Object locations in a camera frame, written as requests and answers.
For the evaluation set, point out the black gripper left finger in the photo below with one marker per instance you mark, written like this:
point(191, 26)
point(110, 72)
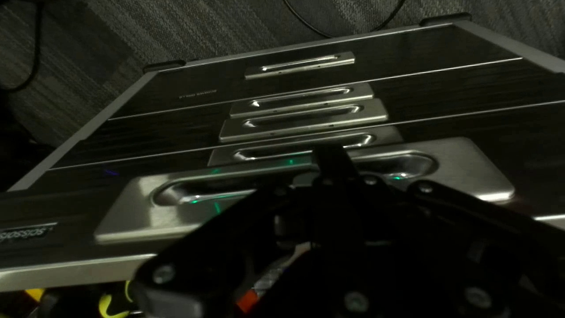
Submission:
point(329, 248)

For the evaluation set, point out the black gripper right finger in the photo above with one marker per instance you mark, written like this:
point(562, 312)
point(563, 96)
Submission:
point(442, 254)

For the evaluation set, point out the tool drawer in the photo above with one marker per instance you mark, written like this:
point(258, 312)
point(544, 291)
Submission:
point(470, 178)

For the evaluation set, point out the dark cabinet drawer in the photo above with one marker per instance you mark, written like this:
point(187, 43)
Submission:
point(442, 107)
point(442, 82)
point(412, 54)
point(293, 155)

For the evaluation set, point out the grey metal tool cabinet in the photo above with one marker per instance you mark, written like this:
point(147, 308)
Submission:
point(89, 133)

